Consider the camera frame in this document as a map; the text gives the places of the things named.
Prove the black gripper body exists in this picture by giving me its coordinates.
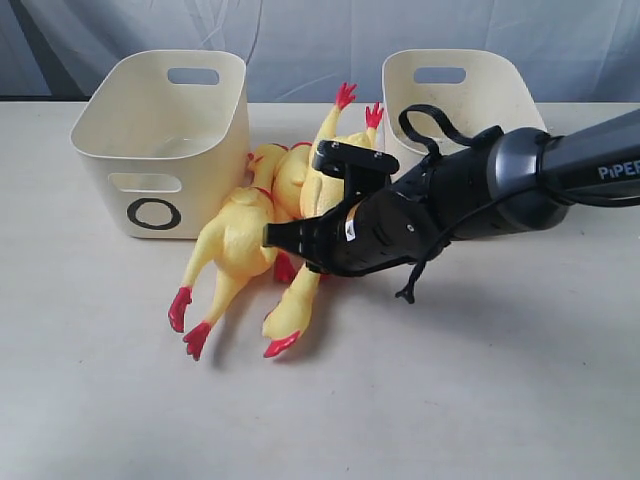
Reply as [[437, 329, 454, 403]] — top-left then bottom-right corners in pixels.
[[322, 189, 448, 277]]

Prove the yellow rubber chicken top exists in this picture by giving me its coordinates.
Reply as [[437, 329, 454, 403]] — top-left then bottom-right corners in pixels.
[[262, 82, 384, 358]]

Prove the yellow rubber chicken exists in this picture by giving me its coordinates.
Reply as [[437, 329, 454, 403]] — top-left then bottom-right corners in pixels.
[[262, 82, 384, 358], [168, 143, 288, 360]]

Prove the headless yellow rubber chicken body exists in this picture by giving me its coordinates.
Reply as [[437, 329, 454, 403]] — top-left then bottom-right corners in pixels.
[[272, 141, 314, 285]]

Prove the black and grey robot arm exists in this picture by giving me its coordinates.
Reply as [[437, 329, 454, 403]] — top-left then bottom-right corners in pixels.
[[263, 104, 639, 279]]

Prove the white bin marked X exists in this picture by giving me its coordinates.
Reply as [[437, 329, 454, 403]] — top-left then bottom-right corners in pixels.
[[382, 49, 547, 178]]

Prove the white bin marked O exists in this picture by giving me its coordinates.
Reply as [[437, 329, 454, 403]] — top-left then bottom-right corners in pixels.
[[70, 49, 250, 239]]

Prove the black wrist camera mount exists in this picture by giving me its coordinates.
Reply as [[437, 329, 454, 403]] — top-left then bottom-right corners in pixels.
[[312, 140, 400, 206]]

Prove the black cable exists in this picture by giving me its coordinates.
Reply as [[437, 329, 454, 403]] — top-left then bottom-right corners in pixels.
[[394, 103, 501, 306]]

